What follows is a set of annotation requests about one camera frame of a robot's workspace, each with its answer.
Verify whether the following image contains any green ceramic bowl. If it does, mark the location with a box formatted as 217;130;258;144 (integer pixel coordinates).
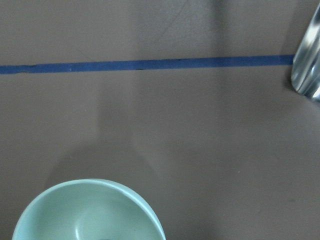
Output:
12;179;166;240

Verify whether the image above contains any steel ice scoop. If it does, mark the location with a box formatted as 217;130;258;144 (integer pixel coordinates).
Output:
290;6;320;102

